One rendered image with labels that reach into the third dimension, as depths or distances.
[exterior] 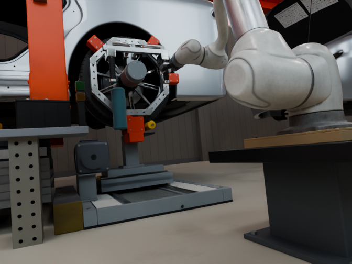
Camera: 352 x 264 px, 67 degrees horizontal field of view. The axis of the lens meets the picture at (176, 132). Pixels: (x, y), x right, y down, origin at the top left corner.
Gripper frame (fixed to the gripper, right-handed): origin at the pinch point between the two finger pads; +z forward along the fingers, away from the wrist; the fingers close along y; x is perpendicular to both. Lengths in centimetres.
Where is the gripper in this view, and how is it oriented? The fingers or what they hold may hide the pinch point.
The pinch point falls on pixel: (165, 71)
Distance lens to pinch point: 175.7
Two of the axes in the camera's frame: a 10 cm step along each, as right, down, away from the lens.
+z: -4.0, 1.0, 9.1
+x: -0.9, -9.9, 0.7
